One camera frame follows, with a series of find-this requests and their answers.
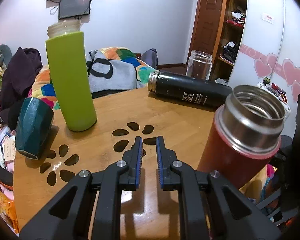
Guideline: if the dark teal ceramic cup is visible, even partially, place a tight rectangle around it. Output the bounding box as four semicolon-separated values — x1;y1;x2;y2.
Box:
15;98;54;160

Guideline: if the wooden shelf unit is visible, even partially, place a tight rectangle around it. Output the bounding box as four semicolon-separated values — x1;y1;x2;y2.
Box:
210;0;248;81

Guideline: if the brown wooden door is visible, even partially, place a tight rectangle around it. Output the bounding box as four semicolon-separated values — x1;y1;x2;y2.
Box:
189;0;227;62

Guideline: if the red thermos flask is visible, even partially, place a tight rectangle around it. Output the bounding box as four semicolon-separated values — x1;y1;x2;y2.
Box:
197;85;285;189

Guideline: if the white wardrobe with pink hearts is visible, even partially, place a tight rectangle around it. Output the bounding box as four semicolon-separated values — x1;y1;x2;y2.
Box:
228;0;300;137

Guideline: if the green water bottle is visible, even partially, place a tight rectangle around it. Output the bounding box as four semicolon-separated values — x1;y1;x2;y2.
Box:
45;20;97;132

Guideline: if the black thermos bottle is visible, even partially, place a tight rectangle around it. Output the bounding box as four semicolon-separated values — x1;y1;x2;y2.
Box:
148;70;232;109

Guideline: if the small dark wall screen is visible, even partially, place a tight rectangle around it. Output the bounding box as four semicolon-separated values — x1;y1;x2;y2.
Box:
58;0;91;20

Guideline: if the clear glass jar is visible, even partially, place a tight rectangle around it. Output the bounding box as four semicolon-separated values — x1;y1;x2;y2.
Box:
186;50;212;80

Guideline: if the dark purple garment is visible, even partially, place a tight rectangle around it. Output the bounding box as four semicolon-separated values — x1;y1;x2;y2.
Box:
0;48;43;130

